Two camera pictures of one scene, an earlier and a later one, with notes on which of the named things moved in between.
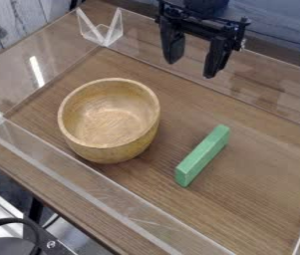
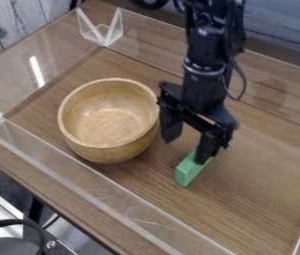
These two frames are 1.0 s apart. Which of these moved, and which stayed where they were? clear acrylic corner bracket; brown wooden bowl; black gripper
Moved: black gripper
Stayed: brown wooden bowl; clear acrylic corner bracket
